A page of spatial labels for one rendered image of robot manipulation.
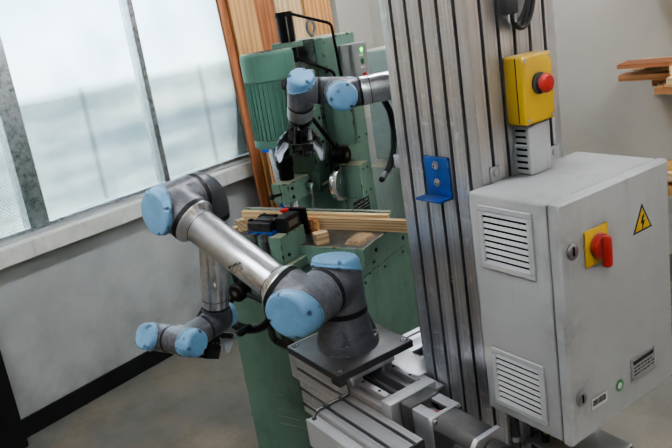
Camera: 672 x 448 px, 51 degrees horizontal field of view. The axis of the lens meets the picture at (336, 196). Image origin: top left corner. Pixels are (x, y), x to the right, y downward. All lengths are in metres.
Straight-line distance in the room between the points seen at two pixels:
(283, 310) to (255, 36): 2.57
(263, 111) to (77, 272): 1.51
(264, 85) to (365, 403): 1.08
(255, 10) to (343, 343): 2.63
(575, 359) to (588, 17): 3.07
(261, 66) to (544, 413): 1.35
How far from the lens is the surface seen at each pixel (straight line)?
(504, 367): 1.46
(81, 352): 3.54
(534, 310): 1.34
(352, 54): 2.46
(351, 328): 1.66
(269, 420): 2.67
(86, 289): 3.49
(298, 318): 1.51
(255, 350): 2.54
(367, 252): 2.13
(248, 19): 3.90
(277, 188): 2.35
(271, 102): 2.26
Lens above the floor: 1.60
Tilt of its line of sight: 15 degrees down
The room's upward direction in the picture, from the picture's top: 9 degrees counter-clockwise
